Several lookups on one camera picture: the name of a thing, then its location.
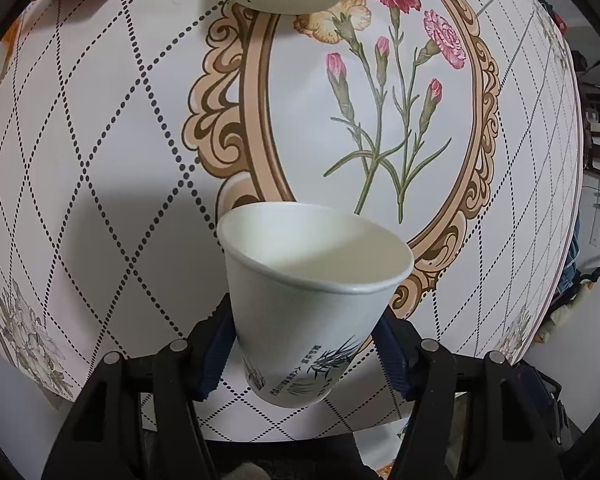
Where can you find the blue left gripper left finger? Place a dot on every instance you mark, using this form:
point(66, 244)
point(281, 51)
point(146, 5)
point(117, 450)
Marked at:
point(136, 419)

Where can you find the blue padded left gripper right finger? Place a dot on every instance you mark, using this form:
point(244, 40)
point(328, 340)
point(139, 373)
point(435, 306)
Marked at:
point(471, 418)

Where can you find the floral diamond pattern tablecloth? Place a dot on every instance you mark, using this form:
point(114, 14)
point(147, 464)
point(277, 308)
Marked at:
point(128, 127)

